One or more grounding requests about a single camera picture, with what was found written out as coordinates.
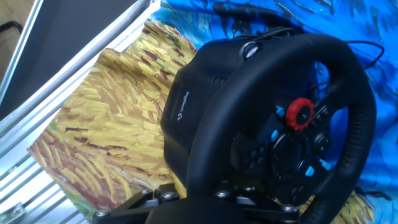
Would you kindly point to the grey partition panel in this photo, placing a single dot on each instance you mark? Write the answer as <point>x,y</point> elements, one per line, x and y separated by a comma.
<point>62,40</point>

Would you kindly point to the black wheel base housing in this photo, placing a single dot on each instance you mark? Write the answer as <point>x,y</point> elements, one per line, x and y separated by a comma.
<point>192,109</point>

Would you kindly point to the black office chair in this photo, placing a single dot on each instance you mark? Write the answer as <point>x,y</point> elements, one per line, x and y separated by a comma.
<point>11,26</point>

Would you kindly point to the Van Gogh print cloth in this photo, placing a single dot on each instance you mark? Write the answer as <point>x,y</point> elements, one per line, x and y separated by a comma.
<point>118,124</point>

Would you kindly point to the aluminium bracket rail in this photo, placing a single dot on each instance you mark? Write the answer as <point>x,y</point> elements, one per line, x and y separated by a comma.
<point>12,213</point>

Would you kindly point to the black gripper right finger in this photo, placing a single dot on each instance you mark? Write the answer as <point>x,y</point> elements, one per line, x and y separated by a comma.
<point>267,210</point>

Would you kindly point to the black racing steering wheel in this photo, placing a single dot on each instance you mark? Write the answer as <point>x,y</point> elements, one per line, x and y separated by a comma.
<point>217,124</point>

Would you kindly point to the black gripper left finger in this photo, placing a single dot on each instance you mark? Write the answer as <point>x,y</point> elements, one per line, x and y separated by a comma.
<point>133,208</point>

